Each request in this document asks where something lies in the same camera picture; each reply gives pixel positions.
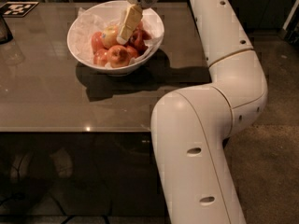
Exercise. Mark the dark object at left edge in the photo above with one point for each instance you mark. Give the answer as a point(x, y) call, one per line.
point(5, 34)

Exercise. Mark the red-yellow apple front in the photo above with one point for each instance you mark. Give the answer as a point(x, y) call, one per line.
point(118, 56)

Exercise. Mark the glossy dark table cabinet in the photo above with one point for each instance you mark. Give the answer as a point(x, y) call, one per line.
point(76, 142)

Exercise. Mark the red apple front left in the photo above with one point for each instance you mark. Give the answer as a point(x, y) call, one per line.
point(100, 57)

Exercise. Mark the red apple centre right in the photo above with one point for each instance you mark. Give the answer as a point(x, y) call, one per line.
point(133, 53)

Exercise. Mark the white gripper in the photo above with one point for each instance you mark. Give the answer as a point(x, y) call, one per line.
point(132, 17)

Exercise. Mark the red apple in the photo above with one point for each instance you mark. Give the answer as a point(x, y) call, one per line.
point(100, 57)
point(140, 25)
point(137, 40)
point(97, 42)
point(133, 53)

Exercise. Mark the dark background cabinets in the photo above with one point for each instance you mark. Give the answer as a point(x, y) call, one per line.
point(267, 3)

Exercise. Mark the black white fiducial marker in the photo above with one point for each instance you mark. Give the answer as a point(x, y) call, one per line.
point(16, 9)

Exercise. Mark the yellow-red apple with sticker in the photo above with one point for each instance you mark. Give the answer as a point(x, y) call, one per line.
point(109, 36)

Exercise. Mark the white ceramic bowl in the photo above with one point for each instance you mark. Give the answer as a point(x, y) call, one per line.
point(81, 47)

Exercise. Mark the white paper bowl liner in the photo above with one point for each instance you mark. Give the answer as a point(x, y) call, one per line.
point(84, 28)

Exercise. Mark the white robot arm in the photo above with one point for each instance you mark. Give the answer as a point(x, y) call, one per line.
point(189, 125)

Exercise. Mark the red apple back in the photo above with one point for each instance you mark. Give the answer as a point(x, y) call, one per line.
point(140, 25)

